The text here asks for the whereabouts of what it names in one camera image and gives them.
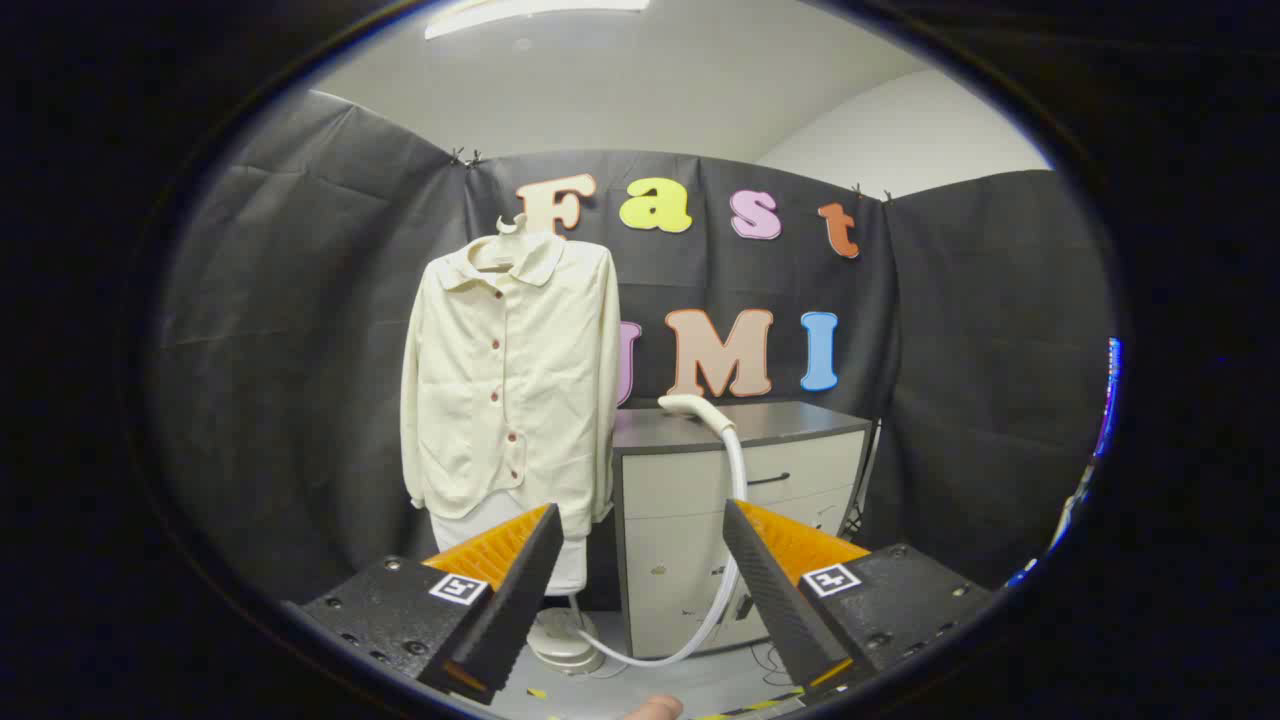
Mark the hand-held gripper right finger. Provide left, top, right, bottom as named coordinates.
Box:
left=722, top=499, right=996, bottom=706

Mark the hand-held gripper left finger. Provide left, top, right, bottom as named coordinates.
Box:
left=283, top=503, right=566, bottom=706

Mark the white garment steamer base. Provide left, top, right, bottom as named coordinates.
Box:
left=527, top=607, right=607, bottom=676

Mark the white garment steamer hose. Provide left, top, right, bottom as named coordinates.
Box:
left=570, top=425, right=750, bottom=669

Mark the cream button-up shirt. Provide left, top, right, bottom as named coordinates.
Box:
left=400, top=232, right=623, bottom=541

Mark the grey and white drawer cabinet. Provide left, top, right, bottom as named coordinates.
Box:
left=612, top=401, right=873, bottom=661

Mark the cream plastic hanger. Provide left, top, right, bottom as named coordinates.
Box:
left=470, top=213, right=546, bottom=273

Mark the ceiling light panel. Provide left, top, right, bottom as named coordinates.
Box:
left=425, top=0, right=651, bottom=41

